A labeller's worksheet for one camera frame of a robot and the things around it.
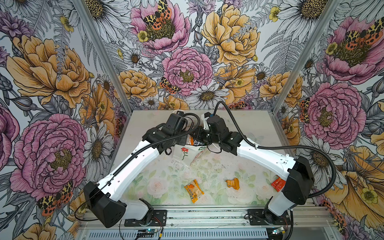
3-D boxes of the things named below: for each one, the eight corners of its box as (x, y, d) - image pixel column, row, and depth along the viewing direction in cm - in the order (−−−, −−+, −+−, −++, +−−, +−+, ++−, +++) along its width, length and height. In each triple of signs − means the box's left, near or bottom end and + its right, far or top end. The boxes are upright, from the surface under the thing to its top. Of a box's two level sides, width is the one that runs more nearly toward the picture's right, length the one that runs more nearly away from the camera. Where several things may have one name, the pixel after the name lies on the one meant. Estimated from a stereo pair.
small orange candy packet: (226, 189, 85) (227, 188, 84) (225, 179, 89) (226, 177, 87) (239, 189, 85) (240, 188, 84) (237, 179, 89) (238, 177, 88)
